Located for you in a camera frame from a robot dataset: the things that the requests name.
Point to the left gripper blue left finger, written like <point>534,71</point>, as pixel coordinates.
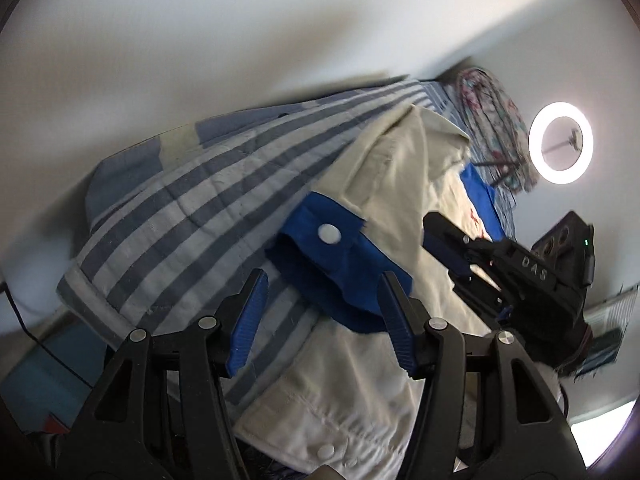
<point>247,307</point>

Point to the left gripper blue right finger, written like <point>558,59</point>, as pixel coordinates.
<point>402,323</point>

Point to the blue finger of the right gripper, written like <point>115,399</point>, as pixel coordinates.
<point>444,254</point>
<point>437,229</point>

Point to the beige blue KEBER jacket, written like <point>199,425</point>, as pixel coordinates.
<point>344,401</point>

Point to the right white gloved hand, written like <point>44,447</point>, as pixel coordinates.
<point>551,379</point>

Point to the black tripod stand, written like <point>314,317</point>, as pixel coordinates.
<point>506,169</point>

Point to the folded floral quilt stack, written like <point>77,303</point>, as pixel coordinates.
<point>496,125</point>

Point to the striped blue bed quilt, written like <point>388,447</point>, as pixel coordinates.
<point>178,222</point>

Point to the white ring light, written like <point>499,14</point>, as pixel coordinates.
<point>560,143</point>

